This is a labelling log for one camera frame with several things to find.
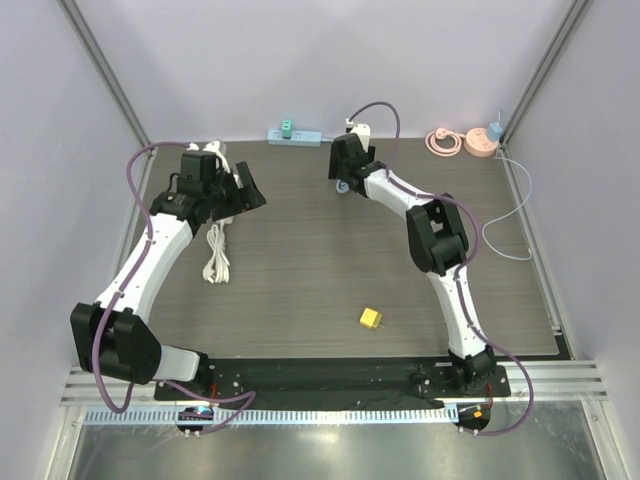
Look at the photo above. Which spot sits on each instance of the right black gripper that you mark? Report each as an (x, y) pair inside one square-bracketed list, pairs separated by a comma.
[(343, 157)]

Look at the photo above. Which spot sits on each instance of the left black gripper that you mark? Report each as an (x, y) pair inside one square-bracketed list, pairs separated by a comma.
[(252, 198)]

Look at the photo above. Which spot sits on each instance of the light blue power strip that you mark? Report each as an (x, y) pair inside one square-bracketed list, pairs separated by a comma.
[(312, 139)]

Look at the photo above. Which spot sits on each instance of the teal plug adapter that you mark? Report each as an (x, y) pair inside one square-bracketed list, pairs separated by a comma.
[(287, 129)]

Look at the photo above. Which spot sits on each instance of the white power strip with cord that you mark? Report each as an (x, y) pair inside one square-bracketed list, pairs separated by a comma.
[(217, 268)]

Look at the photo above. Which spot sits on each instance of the yellow plug adapter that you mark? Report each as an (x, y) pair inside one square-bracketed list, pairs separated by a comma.
[(371, 319)]

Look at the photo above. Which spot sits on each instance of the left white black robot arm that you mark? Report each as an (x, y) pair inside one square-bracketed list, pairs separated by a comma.
[(111, 334)]

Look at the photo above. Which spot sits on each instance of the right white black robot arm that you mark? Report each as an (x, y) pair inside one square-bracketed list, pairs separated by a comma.
[(438, 247)]

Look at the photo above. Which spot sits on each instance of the pink round power socket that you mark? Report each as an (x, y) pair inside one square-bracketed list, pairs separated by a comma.
[(447, 143)]

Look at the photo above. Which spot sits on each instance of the light blue charger plug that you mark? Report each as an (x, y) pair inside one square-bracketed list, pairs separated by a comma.
[(494, 132)]

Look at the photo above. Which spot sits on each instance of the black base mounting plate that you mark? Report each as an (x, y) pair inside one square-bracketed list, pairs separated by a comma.
[(348, 384)]

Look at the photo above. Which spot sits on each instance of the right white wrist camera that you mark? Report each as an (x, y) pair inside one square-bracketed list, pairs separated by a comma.
[(361, 130)]

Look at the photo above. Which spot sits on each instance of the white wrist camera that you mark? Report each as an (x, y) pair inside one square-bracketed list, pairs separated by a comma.
[(218, 149), (361, 130)]

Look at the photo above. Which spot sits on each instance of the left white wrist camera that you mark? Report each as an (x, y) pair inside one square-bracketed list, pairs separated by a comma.
[(218, 149)]

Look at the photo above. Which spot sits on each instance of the left aluminium frame post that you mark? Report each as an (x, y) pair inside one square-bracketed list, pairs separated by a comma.
[(104, 69)]

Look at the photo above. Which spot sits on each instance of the aluminium frame post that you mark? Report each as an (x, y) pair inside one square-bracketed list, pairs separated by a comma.
[(104, 69), (560, 39)]

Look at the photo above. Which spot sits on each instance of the white slotted cable duct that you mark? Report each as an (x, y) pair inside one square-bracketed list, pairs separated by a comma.
[(196, 416)]

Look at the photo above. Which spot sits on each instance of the right aluminium frame post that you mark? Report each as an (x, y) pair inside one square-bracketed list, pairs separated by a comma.
[(560, 39)]

